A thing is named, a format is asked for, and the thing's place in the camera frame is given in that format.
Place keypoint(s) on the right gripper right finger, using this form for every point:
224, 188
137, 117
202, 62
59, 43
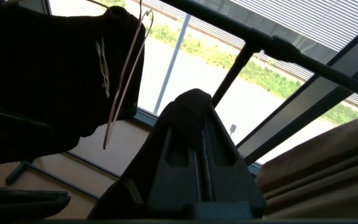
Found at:
232, 183

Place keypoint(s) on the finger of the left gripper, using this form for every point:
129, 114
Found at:
17, 192
17, 208

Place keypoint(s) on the black clothes rack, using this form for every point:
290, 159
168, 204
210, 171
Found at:
275, 45

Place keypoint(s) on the black garment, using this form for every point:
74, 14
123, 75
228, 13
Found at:
42, 77
188, 105

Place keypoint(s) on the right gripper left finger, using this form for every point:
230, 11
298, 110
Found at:
174, 183

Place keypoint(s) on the brown curtain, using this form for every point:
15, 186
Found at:
322, 171

